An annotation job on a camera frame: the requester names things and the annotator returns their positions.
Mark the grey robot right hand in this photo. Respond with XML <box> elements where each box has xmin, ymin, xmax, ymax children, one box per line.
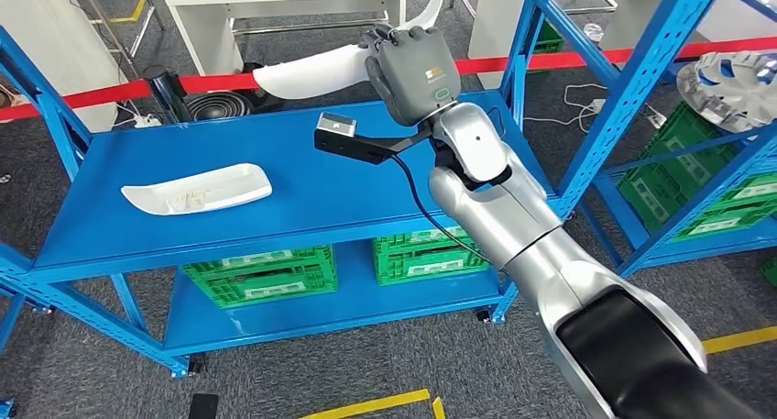
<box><xmin>363</xmin><ymin>22</ymin><xmax>457</xmax><ymax>127</ymax></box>

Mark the white triangular shell part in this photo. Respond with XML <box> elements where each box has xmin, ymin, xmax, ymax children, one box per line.
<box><xmin>252</xmin><ymin>0</ymin><xmax>446</xmax><ymax>101</ymax></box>

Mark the blue steel shelf rack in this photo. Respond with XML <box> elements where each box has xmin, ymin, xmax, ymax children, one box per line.
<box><xmin>0</xmin><ymin>239</ymin><xmax>56</xmax><ymax>419</ymax></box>
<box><xmin>498</xmin><ymin>0</ymin><xmax>777</xmax><ymax>279</ymax></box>
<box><xmin>0</xmin><ymin>24</ymin><xmax>563</xmax><ymax>381</ymax></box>

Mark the white elongated shell part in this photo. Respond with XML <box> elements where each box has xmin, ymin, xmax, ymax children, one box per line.
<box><xmin>120</xmin><ymin>162</ymin><xmax>274</xmax><ymax>217</ymax></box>

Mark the red barrier belt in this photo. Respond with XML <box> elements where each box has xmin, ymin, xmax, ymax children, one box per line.
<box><xmin>0</xmin><ymin>35</ymin><xmax>777</xmax><ymax>123</ymax></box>

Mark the black belt stanchion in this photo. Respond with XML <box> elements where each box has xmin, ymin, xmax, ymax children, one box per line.
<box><xmin>142</xmin><ymin>64</ymin><xmax>255</xmax><ymax>125</ymax></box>

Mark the silver wheel hub cover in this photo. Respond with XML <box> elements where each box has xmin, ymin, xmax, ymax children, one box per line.
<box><xmin>676</xmin><ymin>50</ymin><xmax>777</xmax><ymax>135</ymax></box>

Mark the white panel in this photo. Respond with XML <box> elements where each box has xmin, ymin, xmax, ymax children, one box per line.
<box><xmin>0</xmin><ymin>0</ymin><xmax>119</xmax><ymax>133</ymax></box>

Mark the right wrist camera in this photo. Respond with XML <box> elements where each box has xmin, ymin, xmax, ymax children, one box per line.
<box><xmin>313</xmin><ymin>111</ymin><xmax>435</xmax><ymax>167</ymax></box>

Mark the black camera cable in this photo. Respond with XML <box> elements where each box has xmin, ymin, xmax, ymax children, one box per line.
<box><xmin>391</xmin><ymin>153</ymin><xmax>505</xmax><ymax>271</ymax></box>

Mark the white cable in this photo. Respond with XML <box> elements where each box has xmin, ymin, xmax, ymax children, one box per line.
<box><xmin>524</xmin><ymin>83</ymin><xmax>608</xmax><ymax>135</ymax></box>

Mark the chrome metal frame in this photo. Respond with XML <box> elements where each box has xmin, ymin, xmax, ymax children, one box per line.
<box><xmin>66</xmin><ymin>0</ymin><xmax>165</xmax><ymax>81</ymax></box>

